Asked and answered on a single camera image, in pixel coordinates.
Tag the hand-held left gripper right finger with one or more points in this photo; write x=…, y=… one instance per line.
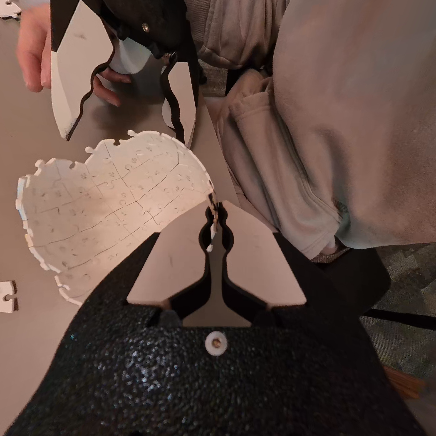
x=262, y=269

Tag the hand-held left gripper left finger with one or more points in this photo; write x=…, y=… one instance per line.
x=177, y=259

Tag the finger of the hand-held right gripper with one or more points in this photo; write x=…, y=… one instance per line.
x=185, y=98
x=78, y=61

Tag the half-built white puzzle ball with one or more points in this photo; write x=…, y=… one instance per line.
x=112, y=201

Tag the white puzzle piece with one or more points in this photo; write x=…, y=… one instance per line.
x=6, y=296

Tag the person's right hand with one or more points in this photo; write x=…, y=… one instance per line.
x=34, y=51

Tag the pile of white jigsaw pieces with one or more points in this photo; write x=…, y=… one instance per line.
x=7, y=7

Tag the black chair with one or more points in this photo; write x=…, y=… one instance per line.
x=361, y=282

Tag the person's grey hoodie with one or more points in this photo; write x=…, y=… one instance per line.
x=323, y=112

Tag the brown wooden object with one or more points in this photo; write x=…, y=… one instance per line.
x=405, y=383

